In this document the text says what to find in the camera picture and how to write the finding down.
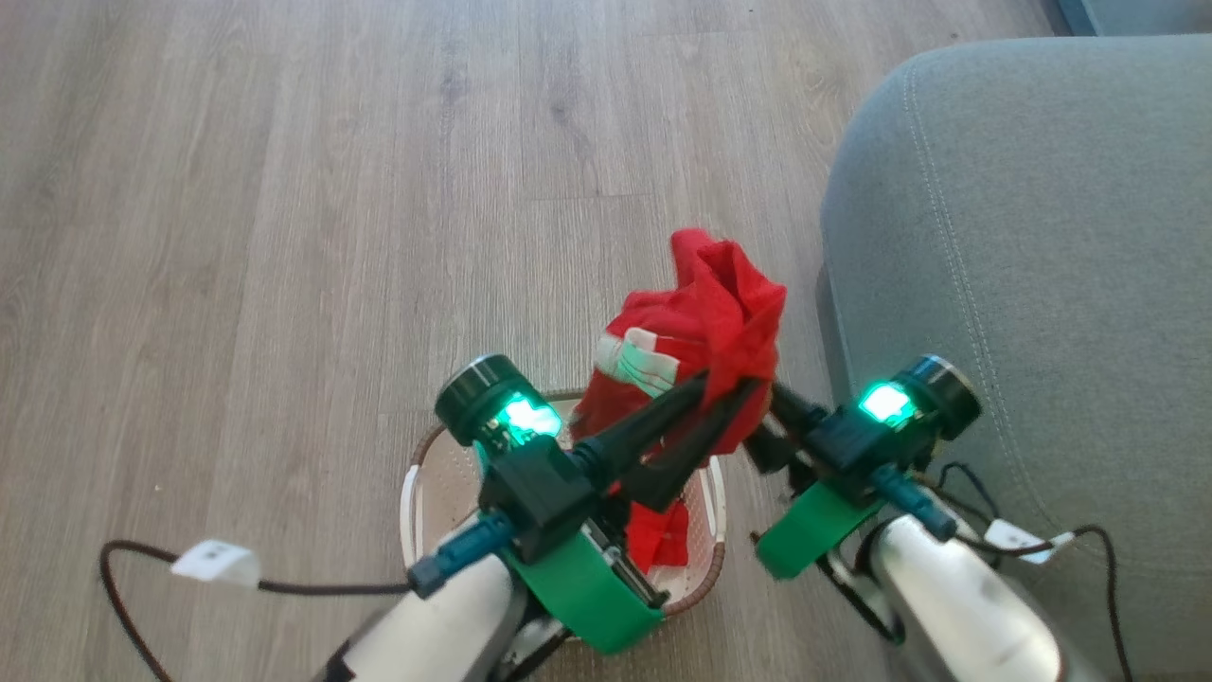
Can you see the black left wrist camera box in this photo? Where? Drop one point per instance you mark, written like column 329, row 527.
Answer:
column 535, row 488

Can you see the grey fabric seat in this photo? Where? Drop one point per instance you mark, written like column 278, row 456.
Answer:
column 1042, row 237

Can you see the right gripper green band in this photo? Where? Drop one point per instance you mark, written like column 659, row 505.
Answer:
column 814, row 530

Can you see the red garment with white patch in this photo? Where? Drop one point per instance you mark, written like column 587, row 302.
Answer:
column 720, row 303

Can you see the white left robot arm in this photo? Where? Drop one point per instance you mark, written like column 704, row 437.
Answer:
column 436, row 635

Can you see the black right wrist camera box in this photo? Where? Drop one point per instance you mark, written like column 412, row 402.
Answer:
column 852, row 447

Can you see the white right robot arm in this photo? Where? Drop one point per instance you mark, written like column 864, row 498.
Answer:
column 947, row 597

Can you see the white perforated basket brown rim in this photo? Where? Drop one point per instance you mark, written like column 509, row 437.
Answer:
column 440, row 493

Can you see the grey sofa section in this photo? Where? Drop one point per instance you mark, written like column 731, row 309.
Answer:
column 1136, row 14

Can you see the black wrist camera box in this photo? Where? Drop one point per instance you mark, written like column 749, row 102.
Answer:
column 852, row 447
column 535, row 488

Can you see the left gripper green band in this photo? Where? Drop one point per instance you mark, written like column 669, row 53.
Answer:
column 587, row 592

